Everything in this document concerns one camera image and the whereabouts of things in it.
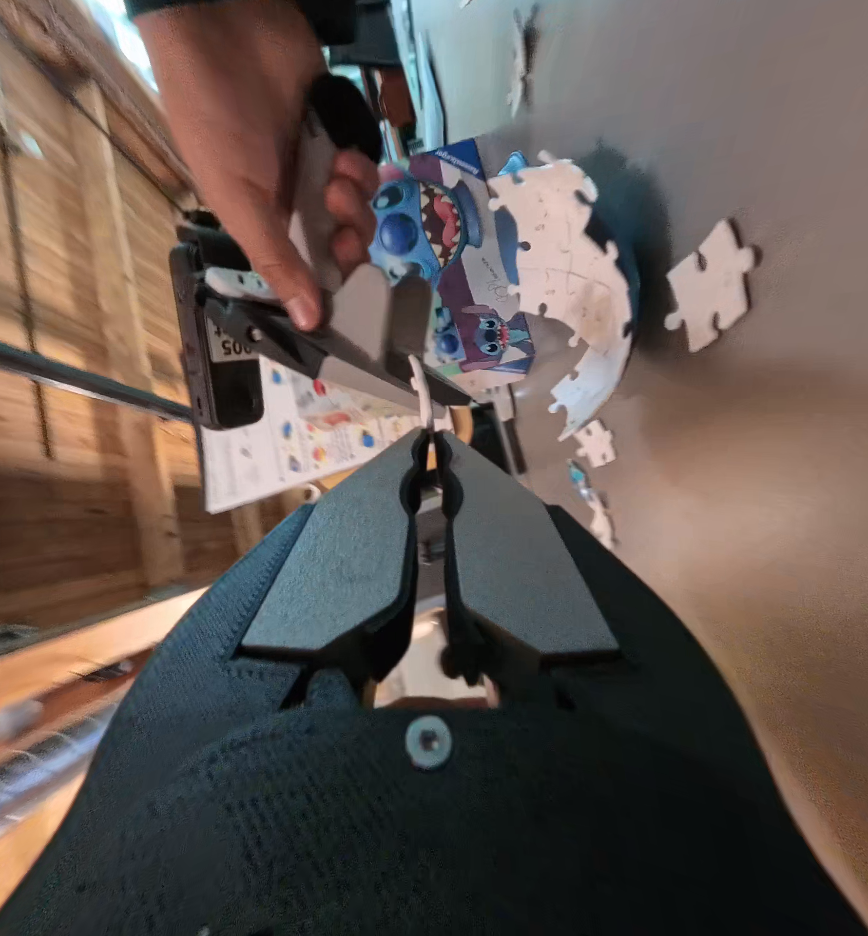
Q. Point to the person's right forearm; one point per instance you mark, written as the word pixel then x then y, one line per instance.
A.
pixel 331 18

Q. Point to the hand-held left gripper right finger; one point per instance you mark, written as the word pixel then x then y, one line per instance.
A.
pixel 529 570

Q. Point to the joined white puzzle pieces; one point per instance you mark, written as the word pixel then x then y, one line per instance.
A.
pixel 711 285

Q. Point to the printed instruction sheet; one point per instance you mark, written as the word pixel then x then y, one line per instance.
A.
pixel 295 431

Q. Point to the assembled curved puzzle section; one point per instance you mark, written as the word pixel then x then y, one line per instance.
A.
pixel 565 263

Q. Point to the cartoon printed puzzle box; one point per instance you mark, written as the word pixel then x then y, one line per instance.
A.
pixel 477 292

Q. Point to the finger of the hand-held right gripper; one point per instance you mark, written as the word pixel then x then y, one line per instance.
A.
pixel 360 314
pixel 413 322

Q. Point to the black metal pole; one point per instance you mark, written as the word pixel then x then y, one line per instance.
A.
pixel 75 373

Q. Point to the wooden display board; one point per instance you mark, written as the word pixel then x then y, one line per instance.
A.
pixel 464 423

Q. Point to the person's right hand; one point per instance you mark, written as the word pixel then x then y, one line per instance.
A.
pixel 236 110

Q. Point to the blue printed puzzle piece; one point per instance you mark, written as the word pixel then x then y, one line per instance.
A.
pixel 577 474

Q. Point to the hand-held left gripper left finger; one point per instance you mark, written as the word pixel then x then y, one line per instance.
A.
pixel 339 570

